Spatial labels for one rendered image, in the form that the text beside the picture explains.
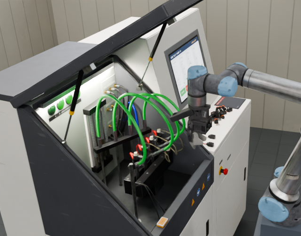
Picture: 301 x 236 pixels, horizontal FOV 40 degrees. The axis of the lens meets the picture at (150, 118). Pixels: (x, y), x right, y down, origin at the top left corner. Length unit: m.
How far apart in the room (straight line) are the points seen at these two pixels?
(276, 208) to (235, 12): 2.73
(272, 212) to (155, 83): 0.89
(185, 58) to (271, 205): 1.10
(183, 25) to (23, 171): 1.22
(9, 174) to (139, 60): 0.84
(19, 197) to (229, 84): 1.09
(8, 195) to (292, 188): 1.27
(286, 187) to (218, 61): 2.80
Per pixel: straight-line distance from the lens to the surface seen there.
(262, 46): 4.16
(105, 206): 1.70
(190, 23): 2.56
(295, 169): 1.57
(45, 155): 1.75
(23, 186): 1.97
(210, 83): 1.56
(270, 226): 1.87
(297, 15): 4.06
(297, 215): 1.88
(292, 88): 1.60
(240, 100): 2.74
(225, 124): 2.44
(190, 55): 2.49
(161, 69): 2.17
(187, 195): 1.93
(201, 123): 1.66
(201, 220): 2.22
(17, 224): 2.19
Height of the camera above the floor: 2.12
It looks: 27 degrees down
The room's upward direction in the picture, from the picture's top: 4 degrees counter-clockwise
